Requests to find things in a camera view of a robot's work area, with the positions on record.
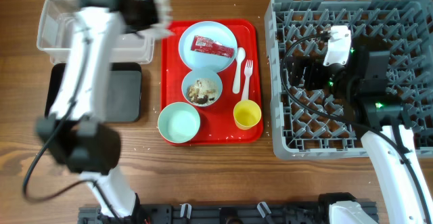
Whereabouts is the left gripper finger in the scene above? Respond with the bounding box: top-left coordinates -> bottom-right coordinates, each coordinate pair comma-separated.
141,28 -> 173,39
154,0 -> 173,26

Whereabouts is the red snack wrapper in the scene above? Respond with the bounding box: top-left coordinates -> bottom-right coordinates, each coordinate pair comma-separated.
191,35 -> 235,58

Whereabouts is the light blue bowl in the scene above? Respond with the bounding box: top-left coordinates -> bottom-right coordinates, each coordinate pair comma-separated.
181,68 -> 223,107

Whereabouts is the food scraps and rice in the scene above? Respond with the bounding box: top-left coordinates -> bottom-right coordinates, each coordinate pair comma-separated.
187,78 -> 219,106

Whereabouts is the yellow plastic cup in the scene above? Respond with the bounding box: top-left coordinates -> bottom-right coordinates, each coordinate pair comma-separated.
233,99 -> 262,130

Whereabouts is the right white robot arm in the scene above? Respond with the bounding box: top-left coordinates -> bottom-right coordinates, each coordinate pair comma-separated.
281,45 -> 432,223

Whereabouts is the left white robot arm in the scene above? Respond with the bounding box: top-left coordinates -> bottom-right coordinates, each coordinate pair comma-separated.
36,0 -> 173,223

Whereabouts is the grey dishwasher rack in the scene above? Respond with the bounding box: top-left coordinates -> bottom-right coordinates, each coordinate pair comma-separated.
265,0 -> 432,160

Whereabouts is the light blue plate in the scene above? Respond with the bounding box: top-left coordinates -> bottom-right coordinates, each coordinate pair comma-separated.
179,21 -> 237,72

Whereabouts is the black plastic bin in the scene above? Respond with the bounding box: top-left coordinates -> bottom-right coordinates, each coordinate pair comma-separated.
44,62 -> 142,122

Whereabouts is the pink plastic fork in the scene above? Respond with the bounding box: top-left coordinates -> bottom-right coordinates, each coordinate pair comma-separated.
241,60 -> 254,101

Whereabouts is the red plastic tray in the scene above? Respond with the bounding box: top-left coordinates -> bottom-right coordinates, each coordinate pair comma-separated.
160,19 -> 263,145

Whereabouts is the white plastic spoon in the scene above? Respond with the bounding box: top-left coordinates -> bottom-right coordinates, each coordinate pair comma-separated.
232,47 -> 246,94

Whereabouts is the clear plastic bin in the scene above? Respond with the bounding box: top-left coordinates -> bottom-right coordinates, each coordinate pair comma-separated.
37,0 -> 155,64

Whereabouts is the mint green bowl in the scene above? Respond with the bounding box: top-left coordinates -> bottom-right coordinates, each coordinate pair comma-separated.
158,102 -> 201,144

